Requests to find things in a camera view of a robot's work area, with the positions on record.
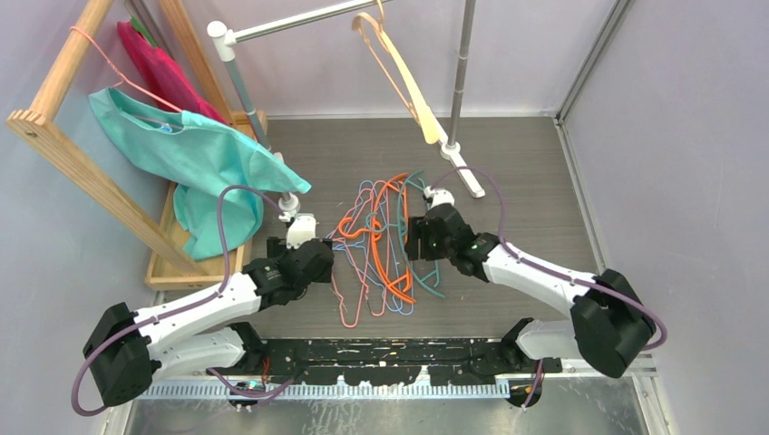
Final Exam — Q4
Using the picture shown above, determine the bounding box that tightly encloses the teal plastic hanger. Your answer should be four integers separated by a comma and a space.
394, 169, 446, 299

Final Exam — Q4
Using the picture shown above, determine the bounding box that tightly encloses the orange plastic hanger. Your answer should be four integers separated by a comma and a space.
366, 173, 415, 305
331, 177, 415, 306

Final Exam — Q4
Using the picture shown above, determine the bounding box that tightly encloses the beige plastic hanger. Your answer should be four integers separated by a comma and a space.
351, 1, 441, 145

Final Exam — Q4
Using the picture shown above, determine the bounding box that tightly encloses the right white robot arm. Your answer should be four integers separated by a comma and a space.
405, 204, 658, 378

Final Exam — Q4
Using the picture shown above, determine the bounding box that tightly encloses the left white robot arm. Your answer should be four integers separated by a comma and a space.
83, 237, 334, 408

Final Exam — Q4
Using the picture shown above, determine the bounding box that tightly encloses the teal shirt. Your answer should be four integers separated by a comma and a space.
89, 88, 311, 261

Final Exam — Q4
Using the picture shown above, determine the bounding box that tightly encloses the wooden tray base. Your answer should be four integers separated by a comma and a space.
145, 110, 268, 291

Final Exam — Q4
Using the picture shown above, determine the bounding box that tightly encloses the magenta garment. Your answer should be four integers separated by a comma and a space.
116, 22, 227, 124

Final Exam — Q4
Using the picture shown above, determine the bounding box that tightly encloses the metal clothes rack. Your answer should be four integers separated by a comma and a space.
207, 1, 485, 198

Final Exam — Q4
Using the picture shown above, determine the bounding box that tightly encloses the wooden clothes rack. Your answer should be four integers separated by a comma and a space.
6, 0, 231, 276

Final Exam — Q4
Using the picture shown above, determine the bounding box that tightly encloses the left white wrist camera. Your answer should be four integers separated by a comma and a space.
286, 213, 317, 249

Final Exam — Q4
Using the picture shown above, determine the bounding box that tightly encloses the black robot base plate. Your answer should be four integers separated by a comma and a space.
206, 324, 563, 407

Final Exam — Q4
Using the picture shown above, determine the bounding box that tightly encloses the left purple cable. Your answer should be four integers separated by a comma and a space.
71, 184, 289, 417

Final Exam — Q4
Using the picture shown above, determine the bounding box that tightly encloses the purple cable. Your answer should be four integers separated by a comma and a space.
71, 184, 289, 417
427, 166, 669, 352

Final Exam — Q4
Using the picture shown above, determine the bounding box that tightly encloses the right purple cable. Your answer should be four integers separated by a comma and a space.
427, 166, 669, 352

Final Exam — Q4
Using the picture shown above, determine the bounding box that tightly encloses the pink wire hanger on rack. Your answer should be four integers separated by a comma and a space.
70, 25, 183, 112

